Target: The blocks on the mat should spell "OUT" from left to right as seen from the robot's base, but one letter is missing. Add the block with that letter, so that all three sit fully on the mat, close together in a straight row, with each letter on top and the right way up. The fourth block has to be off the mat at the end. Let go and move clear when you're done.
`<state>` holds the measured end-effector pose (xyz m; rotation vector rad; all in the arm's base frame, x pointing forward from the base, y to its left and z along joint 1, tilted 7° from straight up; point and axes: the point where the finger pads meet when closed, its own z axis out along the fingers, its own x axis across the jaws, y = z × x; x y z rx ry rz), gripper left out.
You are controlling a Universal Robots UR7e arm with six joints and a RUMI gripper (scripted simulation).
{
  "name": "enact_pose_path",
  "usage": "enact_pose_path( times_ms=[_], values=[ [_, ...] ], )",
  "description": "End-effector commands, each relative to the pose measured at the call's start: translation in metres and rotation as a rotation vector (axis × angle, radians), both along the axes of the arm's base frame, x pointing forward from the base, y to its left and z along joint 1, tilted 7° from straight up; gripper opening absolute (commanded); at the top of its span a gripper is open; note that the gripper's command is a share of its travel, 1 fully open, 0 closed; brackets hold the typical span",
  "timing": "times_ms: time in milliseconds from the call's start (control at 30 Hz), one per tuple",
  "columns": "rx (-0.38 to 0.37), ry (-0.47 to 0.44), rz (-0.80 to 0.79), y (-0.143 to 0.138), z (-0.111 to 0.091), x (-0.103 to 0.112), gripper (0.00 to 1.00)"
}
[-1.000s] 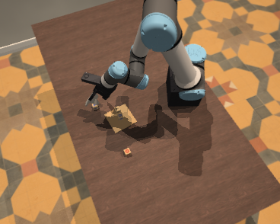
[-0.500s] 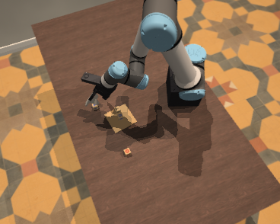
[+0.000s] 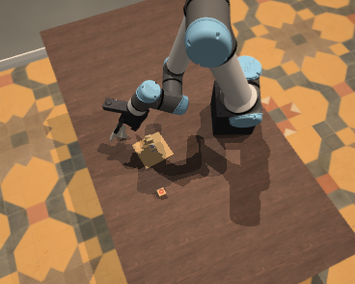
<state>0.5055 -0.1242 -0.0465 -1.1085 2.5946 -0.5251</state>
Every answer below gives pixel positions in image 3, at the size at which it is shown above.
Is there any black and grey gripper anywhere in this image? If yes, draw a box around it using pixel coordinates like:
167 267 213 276
110 106 150 141

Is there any tan flat mat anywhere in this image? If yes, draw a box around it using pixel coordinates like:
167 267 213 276
132 132 173 169

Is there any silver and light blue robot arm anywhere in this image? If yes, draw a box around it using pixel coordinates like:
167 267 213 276
102 0 262 128

